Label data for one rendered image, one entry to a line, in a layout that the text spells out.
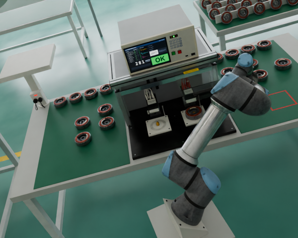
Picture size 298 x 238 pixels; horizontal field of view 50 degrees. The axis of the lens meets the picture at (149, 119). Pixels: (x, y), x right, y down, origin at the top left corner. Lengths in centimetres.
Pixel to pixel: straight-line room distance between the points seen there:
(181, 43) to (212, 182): 90
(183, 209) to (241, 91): 57
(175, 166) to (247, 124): 75
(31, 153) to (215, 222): 136
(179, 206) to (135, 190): 135
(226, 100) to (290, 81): 108
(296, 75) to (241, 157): 86
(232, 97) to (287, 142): 170
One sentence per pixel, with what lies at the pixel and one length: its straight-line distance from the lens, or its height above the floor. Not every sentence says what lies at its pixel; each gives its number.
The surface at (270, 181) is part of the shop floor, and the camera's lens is 270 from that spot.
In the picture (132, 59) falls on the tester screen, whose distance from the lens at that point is 196.
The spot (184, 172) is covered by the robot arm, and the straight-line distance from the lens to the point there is 142.
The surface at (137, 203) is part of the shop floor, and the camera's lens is 271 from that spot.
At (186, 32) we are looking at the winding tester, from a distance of 195.
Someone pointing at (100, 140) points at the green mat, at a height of 75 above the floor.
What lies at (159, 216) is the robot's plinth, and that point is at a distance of 168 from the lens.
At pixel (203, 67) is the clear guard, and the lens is 201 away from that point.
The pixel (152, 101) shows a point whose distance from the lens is 206.
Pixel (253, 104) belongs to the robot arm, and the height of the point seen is 127.
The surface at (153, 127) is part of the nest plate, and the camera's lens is 208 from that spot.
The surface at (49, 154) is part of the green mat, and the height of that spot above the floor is 75.
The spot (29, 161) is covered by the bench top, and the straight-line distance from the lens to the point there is 233.
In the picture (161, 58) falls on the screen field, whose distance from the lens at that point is 198.
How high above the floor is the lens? 211
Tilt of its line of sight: 38 degrees down
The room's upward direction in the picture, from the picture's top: 17 degrees counter-clockwise
